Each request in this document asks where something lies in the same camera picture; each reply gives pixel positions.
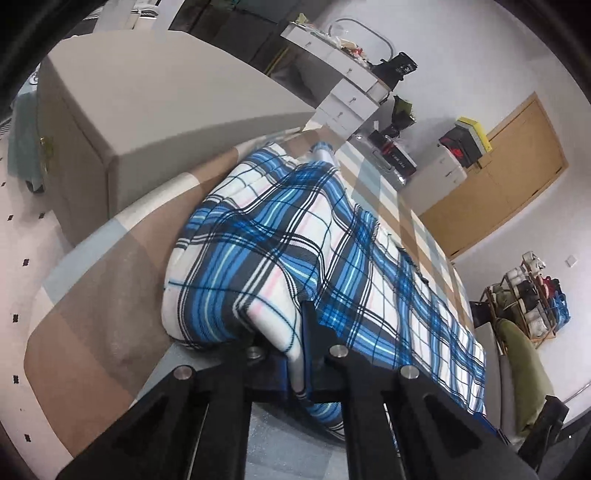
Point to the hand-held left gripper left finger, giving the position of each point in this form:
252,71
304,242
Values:
277,378

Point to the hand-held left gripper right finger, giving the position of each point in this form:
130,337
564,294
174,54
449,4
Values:
314,332

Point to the blue plaid shirt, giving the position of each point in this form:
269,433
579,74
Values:
277,240

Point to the wooden shoe rack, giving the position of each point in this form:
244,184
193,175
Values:
489,304

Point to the silver suitcase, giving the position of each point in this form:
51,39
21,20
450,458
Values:
378,164

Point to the white cabinet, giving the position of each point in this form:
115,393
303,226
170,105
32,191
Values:
434,180

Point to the black and red box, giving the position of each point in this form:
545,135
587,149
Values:
399,157

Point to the olive green pillow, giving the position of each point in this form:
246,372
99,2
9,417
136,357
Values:
526,369

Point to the dark green bouquet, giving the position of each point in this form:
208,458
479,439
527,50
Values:
404,115

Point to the black storage box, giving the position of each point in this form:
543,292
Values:
459,145

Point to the white desk with drawers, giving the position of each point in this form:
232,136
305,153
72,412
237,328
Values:
346,92

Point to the wooden door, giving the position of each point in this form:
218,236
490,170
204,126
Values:
508,175

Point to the black electronic device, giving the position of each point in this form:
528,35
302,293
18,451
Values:
545,429

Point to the yellow lid storage box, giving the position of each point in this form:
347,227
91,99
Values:
475,131

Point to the black paper bag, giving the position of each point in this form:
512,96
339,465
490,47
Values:
399,69

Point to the pile of desk clutter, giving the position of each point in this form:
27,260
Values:
346,44

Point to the black refrigerator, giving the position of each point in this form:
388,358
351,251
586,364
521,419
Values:
240,27

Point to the rounded metal frame mirror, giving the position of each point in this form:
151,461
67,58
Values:
390,44

